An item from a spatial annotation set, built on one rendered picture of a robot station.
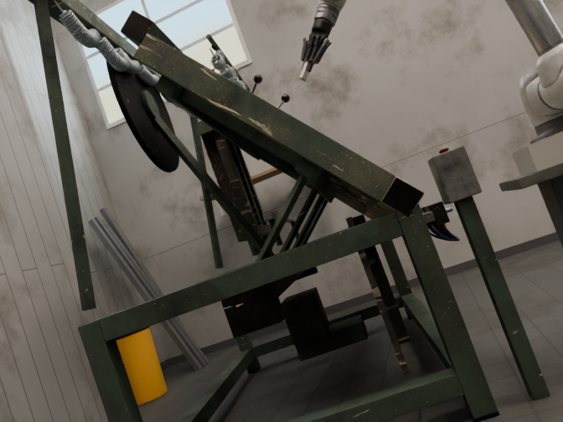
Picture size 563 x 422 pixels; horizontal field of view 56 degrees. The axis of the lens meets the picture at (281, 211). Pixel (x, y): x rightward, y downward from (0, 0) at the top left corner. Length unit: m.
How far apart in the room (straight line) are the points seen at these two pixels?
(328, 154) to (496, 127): 3.82
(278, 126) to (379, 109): 3.72
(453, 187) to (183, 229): 4.53
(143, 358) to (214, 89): 3.10
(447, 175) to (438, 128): 3.64
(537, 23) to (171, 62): 1.34
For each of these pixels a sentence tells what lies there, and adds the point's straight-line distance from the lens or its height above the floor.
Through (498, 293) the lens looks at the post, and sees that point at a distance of 2.07.
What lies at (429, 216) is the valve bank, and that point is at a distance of 2.27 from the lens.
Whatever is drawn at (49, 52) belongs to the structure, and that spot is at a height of 1.86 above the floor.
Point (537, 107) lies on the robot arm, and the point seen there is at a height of 0.98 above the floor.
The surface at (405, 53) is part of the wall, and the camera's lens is 5.78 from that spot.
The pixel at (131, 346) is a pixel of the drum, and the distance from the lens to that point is 4.74.
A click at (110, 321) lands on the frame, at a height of 0.77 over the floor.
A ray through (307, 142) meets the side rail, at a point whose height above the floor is 1.14.
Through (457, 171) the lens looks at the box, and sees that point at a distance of 2.01.
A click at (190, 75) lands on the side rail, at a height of 1.54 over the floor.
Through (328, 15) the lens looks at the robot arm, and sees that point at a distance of 2.20.
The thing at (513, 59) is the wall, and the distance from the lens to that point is 5.81.
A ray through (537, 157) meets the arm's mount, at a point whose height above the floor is 0.80.
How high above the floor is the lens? 0.80
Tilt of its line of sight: 4 degrees up
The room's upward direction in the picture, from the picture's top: 20 degrees counter-clockwise
